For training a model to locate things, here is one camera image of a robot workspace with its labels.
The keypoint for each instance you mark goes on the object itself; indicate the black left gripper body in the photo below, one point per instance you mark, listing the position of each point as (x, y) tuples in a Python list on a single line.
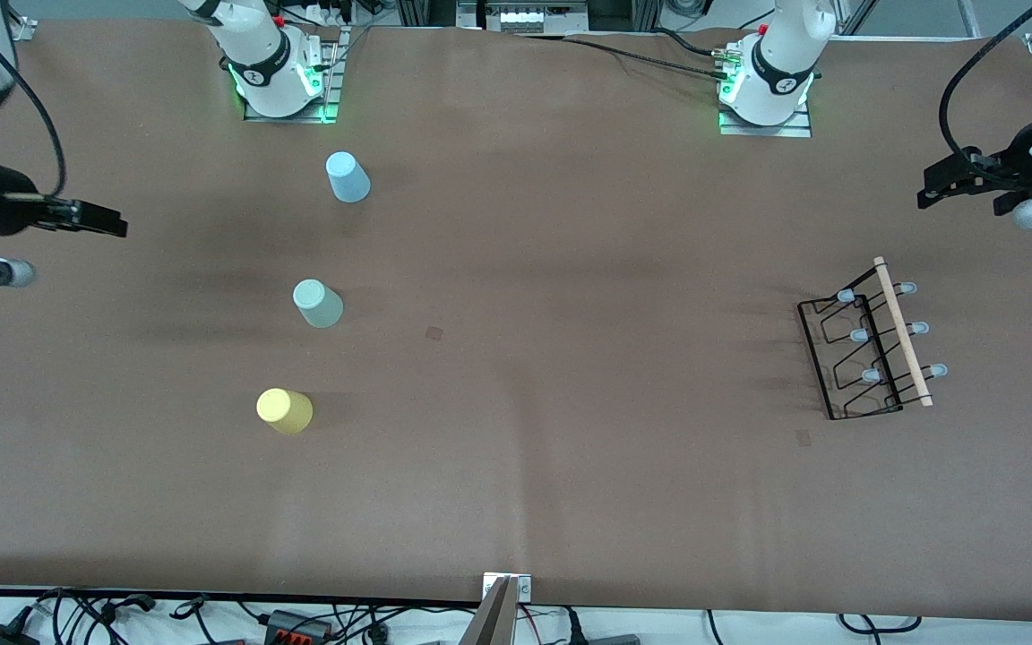
[(1010, 167)]

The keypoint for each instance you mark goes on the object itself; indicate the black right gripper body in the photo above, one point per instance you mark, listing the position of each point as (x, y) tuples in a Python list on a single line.
[(7, 211)]

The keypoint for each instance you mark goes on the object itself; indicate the mint green cup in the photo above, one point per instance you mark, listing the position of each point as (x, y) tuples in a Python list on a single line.
[(319, 305)]

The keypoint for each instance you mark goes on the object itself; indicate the yellow cup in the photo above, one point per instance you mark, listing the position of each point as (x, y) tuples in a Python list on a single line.
[(285, 410)]

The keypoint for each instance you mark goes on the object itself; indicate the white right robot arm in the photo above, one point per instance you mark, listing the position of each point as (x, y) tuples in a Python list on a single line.
[(261, 45)]

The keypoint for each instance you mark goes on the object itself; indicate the light blue cup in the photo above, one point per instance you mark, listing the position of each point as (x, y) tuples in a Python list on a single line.
[(350, 179)]

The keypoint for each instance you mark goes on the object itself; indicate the white power strip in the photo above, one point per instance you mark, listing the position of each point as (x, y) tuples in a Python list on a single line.
[(328, 13)]

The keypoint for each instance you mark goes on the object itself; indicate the black power adapter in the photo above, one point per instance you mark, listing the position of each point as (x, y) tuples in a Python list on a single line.
[(1, 634)]

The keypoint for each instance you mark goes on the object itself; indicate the black orange connector block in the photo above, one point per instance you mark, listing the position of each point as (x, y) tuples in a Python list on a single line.
[(296, 627)]

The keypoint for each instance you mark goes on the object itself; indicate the grey rack device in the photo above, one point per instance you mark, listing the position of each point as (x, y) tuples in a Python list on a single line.
[(520, 16)]

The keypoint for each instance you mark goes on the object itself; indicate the brown table mat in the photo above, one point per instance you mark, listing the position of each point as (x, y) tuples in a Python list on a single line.
[(570, 493)]

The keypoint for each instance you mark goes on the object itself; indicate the aluminium corner bracket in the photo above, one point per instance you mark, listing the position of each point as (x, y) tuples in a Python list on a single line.
[(23, 27)]

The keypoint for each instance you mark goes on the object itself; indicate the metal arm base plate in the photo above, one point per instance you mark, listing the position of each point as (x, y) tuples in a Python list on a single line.
[(330, 81), (762, 130)]

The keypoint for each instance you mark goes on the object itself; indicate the silver mount bracket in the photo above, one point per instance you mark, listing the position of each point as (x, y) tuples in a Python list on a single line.
[(525, 587)]

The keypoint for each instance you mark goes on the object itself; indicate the grey camera mount beam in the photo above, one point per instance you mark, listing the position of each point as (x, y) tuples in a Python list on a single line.
[(494, 623)]

